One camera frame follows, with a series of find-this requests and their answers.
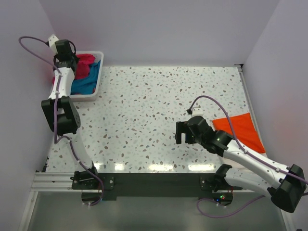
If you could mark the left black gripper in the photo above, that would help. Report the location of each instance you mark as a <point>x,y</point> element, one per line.
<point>76,58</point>

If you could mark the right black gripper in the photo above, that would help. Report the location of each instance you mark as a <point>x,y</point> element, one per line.
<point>180,128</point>

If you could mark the magenta t shirt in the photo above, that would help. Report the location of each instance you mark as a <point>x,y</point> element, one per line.
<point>85,59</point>

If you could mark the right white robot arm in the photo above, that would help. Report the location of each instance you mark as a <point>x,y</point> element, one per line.
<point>284,185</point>

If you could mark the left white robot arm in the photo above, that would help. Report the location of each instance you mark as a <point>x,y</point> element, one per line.
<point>63,117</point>

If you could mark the blue t shirt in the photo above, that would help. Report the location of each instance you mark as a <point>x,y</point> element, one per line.
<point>86,79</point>

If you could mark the white plastic basket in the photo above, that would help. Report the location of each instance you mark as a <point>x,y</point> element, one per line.
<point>63,79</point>

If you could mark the folded orange t shirt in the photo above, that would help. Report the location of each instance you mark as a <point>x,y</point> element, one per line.
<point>244,131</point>

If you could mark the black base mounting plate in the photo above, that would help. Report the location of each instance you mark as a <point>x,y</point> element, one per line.
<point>147,185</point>

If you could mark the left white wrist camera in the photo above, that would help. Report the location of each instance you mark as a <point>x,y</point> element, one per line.
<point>51,43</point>

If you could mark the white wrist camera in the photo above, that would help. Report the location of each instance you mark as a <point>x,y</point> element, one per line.
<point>51,43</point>
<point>195,111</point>

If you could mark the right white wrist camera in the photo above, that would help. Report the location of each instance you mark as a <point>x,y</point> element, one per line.
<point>195,111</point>

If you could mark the aluminium frame rail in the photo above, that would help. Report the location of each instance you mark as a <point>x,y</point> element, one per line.
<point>52,182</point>

